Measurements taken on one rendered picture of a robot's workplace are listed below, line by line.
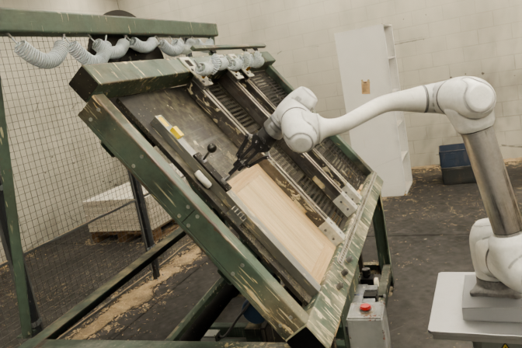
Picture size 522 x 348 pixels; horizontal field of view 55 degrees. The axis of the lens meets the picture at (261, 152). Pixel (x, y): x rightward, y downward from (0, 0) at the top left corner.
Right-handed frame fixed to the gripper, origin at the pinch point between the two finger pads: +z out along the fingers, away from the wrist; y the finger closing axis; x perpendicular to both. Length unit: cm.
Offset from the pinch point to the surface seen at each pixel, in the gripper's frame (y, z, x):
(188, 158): -16.6, 13.3, 1.9
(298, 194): 26, 9, 51
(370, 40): -30, -36, 432
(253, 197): 12.6, 13.9, 21.9
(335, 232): 51, 9, 51
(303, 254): 45, 14, 20
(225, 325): 60, 132, 102
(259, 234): 25.2, 13.5, 2.0
